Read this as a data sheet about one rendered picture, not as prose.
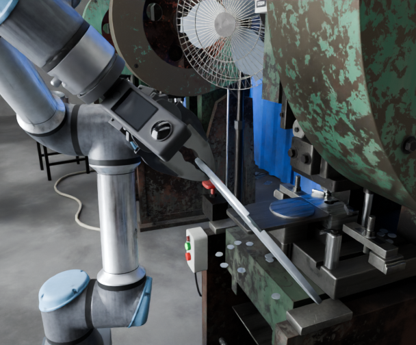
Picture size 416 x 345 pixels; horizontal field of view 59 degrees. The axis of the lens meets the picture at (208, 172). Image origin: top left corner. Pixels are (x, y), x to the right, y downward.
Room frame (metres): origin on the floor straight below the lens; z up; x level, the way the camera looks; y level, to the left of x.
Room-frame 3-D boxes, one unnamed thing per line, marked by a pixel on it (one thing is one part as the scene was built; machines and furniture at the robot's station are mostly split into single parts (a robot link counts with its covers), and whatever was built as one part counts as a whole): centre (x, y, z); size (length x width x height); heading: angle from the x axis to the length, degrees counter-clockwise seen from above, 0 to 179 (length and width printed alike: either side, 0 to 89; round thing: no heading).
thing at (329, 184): (0.99, -0.36, 0.86); 0.20 x 0.16 x 0.05; 21
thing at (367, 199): (0.93, -0.44, 0.80); 0.02 x 0.02 x 0.14
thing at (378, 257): (0.83, -0.41, 0.76); 0.17 x 0.06 x 0.10; 21
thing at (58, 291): (0.75, 0.34, 0.62); 0.13 x 0.12 x 0.14; 93
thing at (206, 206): (1.19, -0.03, 0.62); 0.10 x 0.06 x 0.20; 21
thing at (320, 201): (0.98, -0.35, 0.76); 0.15 x 0.09 x 0.05; 21
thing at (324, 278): (0.98, -0.35, 0.67); 0.45 x 0.30 x 0.06; 21
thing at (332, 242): (0.77, -0.30, 0.75); 0.03 x 0.03 x 0.10; 21
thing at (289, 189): (1.14, -0.29, 0.76); 0.17 x 0.06 x 0.10; 21
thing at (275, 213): (0.92, -0.19, 0.72); 0.25 x 0.14 x 0.14; 111
